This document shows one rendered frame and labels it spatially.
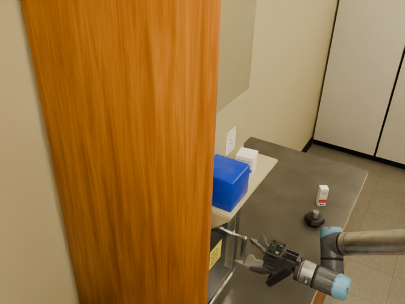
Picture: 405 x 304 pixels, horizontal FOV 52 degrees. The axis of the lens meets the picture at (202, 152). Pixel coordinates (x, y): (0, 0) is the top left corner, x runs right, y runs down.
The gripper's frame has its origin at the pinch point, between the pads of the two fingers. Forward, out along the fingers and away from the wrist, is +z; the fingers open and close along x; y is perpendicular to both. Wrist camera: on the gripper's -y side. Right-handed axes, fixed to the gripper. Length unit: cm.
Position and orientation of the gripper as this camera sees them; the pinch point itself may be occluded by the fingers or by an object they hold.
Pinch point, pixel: (243, 251)
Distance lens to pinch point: 147.1
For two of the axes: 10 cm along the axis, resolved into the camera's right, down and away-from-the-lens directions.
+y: 0.2, -8.5, -5.2
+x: -5.0, 4.4, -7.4
